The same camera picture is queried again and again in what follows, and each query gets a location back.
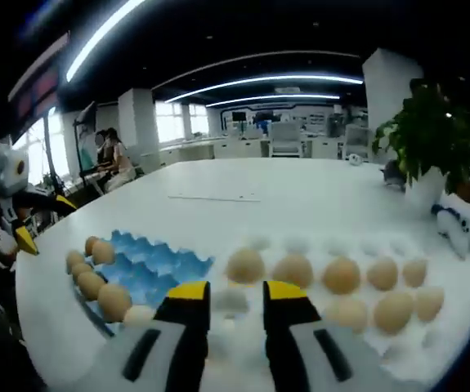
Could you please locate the white egg tray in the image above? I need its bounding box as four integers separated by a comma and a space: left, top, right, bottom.
209, 234, 470, 371

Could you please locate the white and blue toy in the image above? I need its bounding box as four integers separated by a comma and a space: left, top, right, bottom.
429, 192, 470, 261

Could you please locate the curved ceiling light strip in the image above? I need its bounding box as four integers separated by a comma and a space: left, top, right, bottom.
205, 94, 342, 108
164, 74, 365, 104

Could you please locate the small grey object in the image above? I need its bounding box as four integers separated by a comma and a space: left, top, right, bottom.
380, 158, 407, 192

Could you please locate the table cable slot strip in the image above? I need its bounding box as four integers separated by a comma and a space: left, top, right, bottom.
167, 194, 262, 204

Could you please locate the green potted plant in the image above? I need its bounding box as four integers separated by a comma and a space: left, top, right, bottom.
371, 77, 470, 221

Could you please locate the white mesh office chair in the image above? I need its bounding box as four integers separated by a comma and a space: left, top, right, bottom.
342, 123, 374, 161
268, 121, 304, 159

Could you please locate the black tripod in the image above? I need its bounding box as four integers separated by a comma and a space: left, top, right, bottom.
41, 108, 70, 201

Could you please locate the blue egg tray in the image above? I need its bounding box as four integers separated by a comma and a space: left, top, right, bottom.
70, 229, 215, 340

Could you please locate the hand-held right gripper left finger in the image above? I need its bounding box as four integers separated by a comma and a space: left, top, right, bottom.
93, 280, 213, 392

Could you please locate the black equipment table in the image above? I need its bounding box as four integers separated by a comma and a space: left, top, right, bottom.
78, 165, 111, 183

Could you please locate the black stand with screen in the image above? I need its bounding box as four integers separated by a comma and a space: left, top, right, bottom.
72, 100, 100, 185

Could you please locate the hanging red display screen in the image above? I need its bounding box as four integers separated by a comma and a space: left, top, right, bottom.
7, 31, 73, 120

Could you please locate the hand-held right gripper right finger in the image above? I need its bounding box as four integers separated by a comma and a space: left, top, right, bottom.
262, 280, 401, 392

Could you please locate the long white cabinet counter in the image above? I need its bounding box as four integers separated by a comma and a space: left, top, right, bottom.
140, 136, 272, 175

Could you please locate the white square pillar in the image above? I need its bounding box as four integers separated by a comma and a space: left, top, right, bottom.
118, 87, 161, 167
360, 47, 426, 163

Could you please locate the white table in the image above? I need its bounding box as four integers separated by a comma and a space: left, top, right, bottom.
13, 157, 470, 392

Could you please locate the straight ceiling light strip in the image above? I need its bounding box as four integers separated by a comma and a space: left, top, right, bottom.
65, 0, 148, 82

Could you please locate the group of brown eggs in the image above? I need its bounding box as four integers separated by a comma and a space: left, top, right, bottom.
65, 235, 156, 327
225, 247, 446, 336

